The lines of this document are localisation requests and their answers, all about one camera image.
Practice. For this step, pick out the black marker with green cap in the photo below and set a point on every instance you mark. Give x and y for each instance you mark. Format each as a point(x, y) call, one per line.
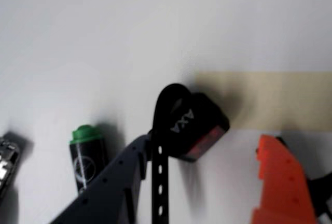
point(88, 156)

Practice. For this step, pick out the long beige masking tape strip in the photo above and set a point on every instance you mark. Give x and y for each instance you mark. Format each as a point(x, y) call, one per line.
point(272, 99)

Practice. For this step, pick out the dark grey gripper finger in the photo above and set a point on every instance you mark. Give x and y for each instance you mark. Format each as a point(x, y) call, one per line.
point(109, 190)

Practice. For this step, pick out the silver metal wristwatch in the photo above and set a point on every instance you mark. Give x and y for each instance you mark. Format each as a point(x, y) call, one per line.
point(6, 164)

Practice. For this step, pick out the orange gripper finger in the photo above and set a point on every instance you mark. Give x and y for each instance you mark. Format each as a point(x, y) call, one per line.
point(282, 182)

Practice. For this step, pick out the small black silver cylinder torch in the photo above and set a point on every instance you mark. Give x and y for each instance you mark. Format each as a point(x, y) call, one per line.
point(281, 141)

